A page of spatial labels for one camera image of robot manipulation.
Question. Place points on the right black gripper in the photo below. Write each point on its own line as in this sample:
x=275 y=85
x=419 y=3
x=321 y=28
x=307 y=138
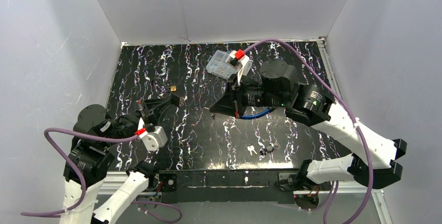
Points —
x=235 y=99

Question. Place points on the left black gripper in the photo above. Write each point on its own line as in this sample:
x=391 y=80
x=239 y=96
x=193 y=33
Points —
x=144 y=112

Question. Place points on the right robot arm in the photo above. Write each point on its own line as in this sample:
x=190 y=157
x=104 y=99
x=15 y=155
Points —
x=373 y=161

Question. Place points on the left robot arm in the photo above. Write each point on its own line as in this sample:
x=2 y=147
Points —
x=93 y=158

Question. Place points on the clear plastic parts box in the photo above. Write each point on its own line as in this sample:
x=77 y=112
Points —
x=217 y=65

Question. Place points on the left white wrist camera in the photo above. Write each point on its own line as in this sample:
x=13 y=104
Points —
x=153 y=140

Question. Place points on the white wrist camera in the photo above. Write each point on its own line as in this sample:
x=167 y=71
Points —
x=240 y=62
x=153 y=140

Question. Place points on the blue cable lock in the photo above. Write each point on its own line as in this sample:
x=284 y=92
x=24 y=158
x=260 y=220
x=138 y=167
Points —
x=256 y=116

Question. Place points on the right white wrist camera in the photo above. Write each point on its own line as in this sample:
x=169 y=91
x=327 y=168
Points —
x=240 y=62

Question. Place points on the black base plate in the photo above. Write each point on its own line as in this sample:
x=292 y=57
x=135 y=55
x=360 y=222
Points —
x=244 y=185

